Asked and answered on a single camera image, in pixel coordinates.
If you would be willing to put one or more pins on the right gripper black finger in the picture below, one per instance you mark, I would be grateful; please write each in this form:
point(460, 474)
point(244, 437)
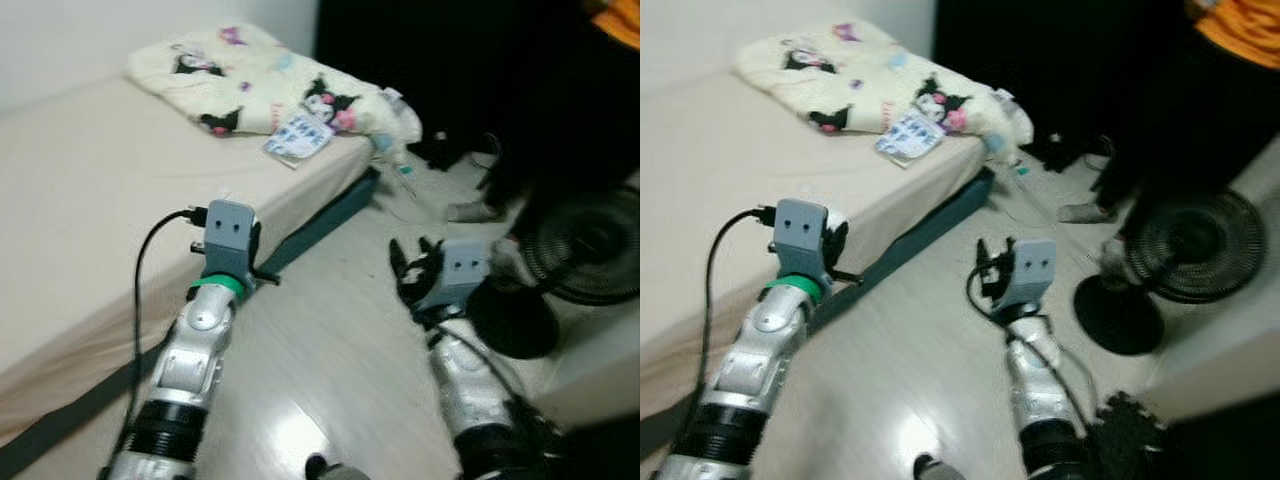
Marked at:
point(1003, 248)
point(983, 256)
point(398, 262)
point(428, 248)

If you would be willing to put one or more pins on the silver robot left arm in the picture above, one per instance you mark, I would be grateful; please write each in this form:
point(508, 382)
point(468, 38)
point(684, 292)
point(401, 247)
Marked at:
point(195, 360)
point(770, 350)

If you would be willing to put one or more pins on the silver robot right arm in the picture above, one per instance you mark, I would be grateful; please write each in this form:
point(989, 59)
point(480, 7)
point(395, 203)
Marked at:
point(470, 390)
point(1035, 390)

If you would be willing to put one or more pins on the white blue lettered book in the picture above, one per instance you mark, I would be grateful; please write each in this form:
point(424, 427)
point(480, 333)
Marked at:
point(298, 140)
point(908, 138)

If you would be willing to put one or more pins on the cream sheeted bed mattress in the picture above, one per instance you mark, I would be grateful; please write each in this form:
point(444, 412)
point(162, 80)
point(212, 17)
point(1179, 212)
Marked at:
point(730, 190)
point(100, 190)

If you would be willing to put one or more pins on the black floor fan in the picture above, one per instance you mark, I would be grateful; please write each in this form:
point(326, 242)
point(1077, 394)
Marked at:
point(1190, 245)
point(590, 245)

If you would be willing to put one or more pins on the cream cartoon print blanket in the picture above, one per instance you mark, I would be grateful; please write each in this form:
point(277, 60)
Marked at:
point(250, 75)
point(860, 75)

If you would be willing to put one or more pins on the black foam mat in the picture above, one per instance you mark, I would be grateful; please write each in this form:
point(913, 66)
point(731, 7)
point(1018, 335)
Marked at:
point(1135, 440)

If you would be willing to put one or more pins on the person in black trousers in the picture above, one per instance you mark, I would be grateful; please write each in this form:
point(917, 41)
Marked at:
point(1200, 100)
point(590, 110)

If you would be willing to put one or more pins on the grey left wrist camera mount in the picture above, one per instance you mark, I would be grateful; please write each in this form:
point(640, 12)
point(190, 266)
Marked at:
point(800, 230)
point(230, 235)

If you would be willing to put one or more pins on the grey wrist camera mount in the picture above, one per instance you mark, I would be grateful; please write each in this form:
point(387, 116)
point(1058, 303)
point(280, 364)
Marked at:
point(230, 235)
point(1035, 265)
point(465, 265)
point(800, 230)

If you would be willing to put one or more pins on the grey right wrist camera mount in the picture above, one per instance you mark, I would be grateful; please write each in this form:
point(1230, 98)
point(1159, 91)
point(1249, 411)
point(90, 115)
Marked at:
point(1035, 265)
point(465, 265)

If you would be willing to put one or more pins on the dark blue bed frame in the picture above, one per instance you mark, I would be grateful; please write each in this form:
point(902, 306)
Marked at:
point(940, 215)
point(330, 215)

